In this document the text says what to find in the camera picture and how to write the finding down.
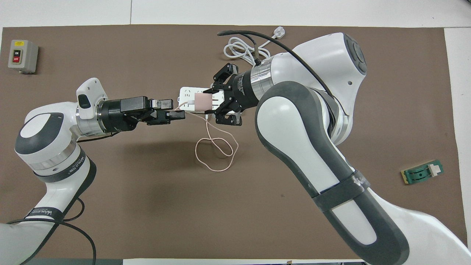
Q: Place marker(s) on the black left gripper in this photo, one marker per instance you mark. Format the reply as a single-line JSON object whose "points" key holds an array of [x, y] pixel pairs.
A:
{"points": [[117, 116]]}

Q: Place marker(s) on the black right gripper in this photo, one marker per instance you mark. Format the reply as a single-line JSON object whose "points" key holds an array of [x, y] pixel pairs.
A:
{"points": [[243, 90]]}

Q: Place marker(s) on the pink charger adapter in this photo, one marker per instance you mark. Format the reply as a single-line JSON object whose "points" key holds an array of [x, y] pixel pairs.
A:
{"points": [[203, 103]]}

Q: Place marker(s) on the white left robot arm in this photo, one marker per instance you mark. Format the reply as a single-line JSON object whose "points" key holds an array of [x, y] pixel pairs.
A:
{"points": [[44, 147]]}

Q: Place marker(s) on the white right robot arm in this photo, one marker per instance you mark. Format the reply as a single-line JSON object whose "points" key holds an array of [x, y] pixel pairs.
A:
{"points": [[323, 66]]}

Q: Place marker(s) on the white power strip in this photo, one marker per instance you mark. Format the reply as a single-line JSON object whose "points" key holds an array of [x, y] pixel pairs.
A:
{"points": [[186, 92]]}

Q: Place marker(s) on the brown table mat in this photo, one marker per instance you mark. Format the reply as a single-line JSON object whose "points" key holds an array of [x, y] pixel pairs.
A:
{"points": [[235, 213]]}

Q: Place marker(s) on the grey on-off switch box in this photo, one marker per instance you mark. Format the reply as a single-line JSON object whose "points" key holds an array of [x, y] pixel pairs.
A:
{"points": [[27, 55]]}

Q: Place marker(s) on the green knife switch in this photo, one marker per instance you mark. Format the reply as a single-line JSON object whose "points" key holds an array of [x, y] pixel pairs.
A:
{"points": [[419, 175]]}

